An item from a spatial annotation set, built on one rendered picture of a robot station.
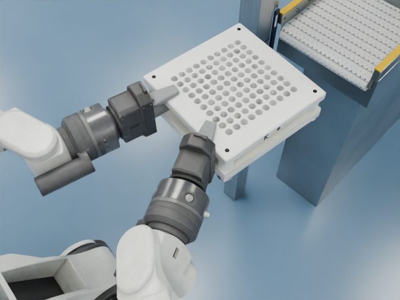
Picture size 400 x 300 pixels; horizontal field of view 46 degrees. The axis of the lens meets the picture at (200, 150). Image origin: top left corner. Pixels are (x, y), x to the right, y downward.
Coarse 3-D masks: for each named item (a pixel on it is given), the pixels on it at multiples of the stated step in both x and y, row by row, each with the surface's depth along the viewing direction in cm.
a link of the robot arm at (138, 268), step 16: (128, 240) 67; (144, 240) 65; (128, 256) 65; (144, 256) 63; (160, 256) 64; (128, 272) 62; (144, 272) 61; (160, 272) 62; (128, 288) 61; (144, 288) 60; (160, 288) 60
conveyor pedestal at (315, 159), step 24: (336, 96) 136; (384, 96) 148; (336, 120) 142; (360, 120) 143; (384, 120) 178; (288, 144) 169; (312, 144) 158; (336, 144) 149; (360, 144) 170; (288, 168) 179; (312, 168) 167; (336, 168) 163; (312, 192) 177
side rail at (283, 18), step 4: (304, 0) 118; (308, 0) 119; (300, 4) 117; (304, 4) 119; (292, 8) 115; (300, 8) 119; (288, 12) 115; (292, 12) 117; (280, 16) 114; (284, 16) 115; (288, 16) 116; (280, 20) 115; (284, 20) 116
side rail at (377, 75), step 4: (396, 60) 107; (392, 64) 106; (384, 68) 103; (388, 68) 106; (376, 72) 103; (380, 72) 103; (384, 72) 105; (372, 76) 105; (376, 76) 104; (380, 76) 105; (376, 80) 105
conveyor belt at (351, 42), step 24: (336, 0) 122; (360, 0) 122; (288, 24) 117; (312, 24) 117; (336, 24) 117; (360, 24) 117; (384, 24) 117; (312, 48) 113; (336, 48) 112; (360, 48) 112; (384, 48) 112; (336, 72) 112; (360, 72) 108
